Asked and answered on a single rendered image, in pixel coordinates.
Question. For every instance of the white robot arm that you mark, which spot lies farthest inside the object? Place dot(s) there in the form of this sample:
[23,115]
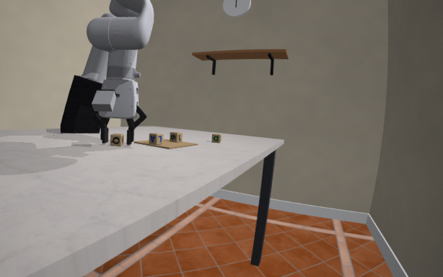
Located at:
[121,33]

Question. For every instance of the beige letter block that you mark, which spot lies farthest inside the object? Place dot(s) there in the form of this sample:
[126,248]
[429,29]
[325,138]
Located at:
[216,138]
[176,136]
[116,139]
[156,138]

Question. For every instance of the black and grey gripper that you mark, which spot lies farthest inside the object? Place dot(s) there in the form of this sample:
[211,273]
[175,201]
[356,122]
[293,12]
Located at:
[125,107]

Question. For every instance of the tan flat mat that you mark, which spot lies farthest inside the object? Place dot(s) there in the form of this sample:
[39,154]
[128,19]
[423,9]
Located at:
[167,144]

